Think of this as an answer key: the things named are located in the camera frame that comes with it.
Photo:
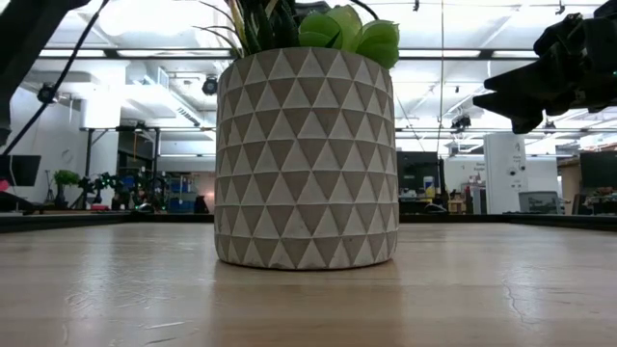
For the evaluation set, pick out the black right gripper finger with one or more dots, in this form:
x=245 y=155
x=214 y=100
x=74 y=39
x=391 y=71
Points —
x=520 y=111
x=540 y=79

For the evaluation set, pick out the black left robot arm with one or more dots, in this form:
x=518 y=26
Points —
x=24 y=38

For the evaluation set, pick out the black computer monitor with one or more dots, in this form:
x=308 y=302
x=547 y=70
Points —
x=418 y=166
x=598 y=168
x=19 y=169

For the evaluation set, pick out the yellow blue spray can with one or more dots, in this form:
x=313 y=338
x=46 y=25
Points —
x=429 y=185

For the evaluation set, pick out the light green rosette succulent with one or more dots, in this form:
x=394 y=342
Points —
x=376 y=43

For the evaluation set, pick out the grey triangle-pattern concrete planter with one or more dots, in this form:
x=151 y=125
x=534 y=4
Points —
x=308 y=159

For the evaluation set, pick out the dark green spiky succulent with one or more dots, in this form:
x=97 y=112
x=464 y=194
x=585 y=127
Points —
x=265 y=34

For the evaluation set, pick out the long-leaved artificial air plant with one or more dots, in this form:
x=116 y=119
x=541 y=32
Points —
x=236 y=45

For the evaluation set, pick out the black metal rack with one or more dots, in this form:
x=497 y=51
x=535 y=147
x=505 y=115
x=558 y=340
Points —
x=88 y=147

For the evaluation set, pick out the small green potted plant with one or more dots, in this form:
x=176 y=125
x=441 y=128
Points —
x=65 y=177

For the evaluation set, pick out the black metal rig frame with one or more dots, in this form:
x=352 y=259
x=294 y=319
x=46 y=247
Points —
x=448 y=219

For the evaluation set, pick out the black ceiling camera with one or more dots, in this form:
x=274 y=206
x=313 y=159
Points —
x=210 y=87
x=46 y=93

